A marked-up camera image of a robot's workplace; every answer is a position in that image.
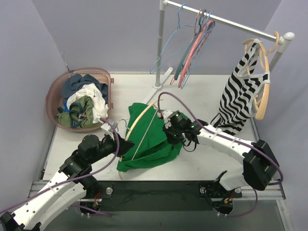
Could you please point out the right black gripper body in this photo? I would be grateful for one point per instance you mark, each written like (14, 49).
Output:
(169, 131)

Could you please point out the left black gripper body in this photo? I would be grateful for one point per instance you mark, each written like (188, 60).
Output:
(118, 144)

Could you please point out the green tank top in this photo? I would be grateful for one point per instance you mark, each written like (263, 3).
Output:
(151, 146)

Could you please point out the cream yellow hanger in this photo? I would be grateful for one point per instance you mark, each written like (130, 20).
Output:
(134, 124)

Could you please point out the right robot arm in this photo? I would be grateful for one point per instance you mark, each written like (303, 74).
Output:
(259, 165)

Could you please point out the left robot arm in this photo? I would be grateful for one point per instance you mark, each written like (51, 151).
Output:
(70, 183)

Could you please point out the teal hanger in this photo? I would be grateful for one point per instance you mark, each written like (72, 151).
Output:
(187, 53)

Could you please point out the striped black white tank top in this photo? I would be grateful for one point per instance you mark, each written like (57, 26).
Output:
(246, 92)

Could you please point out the pink hanger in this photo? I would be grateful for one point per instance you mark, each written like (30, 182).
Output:
(192, 55)

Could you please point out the pile of clothes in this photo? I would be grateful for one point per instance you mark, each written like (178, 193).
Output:
(85, 102)

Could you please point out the pink laundry basket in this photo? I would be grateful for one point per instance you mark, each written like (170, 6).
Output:
(54, 99)

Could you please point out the white clothes rack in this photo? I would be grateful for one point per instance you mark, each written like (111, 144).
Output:
(283, 42)

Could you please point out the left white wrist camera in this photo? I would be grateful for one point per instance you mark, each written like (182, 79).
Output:
(108, 127)

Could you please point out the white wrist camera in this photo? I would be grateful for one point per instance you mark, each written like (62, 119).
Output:
(164, 114)
(108, 127)

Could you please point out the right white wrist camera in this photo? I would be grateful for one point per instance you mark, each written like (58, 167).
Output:
(164, 114)

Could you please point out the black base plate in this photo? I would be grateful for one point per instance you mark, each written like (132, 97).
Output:
(129, 195)

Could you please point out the light blue wire hanger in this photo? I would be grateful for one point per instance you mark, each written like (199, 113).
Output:
(204, 32)

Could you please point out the aluminium rail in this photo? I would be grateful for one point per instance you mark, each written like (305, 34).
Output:
(272, 192)

